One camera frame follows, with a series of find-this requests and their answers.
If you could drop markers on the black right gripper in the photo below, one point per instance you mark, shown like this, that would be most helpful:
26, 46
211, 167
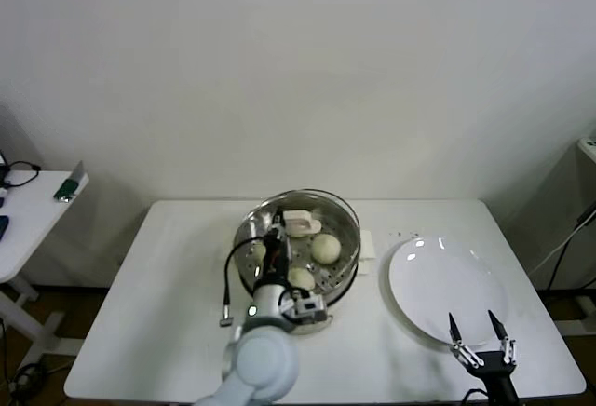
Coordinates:
496, 375

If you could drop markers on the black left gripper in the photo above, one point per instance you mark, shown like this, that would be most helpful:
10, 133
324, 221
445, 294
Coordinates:
274, 261

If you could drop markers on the round glass pot lid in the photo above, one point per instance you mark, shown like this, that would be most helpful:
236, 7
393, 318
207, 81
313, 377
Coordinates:
300, 226

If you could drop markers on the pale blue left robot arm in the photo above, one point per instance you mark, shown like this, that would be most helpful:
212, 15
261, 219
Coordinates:
265, 359

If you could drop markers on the perforated steel steamer basket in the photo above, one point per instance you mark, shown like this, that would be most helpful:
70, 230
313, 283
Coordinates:
343, 285

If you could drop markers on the large white plate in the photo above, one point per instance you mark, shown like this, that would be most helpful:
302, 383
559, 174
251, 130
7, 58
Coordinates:
447, 285

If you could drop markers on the grey cabinet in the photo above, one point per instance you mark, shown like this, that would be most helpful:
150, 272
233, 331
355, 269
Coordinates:
587, 257

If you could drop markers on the white side table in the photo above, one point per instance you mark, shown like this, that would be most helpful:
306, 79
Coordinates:
32, 220

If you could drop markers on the dark blue flat object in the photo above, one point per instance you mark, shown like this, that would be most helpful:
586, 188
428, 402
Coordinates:
4, 226

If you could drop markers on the black device at table edge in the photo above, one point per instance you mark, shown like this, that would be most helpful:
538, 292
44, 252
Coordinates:
2, 159

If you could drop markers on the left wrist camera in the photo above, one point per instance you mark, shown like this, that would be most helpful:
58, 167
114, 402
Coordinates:
309, 307

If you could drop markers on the white metal floor frame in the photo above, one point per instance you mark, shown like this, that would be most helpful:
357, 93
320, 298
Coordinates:
582, 327

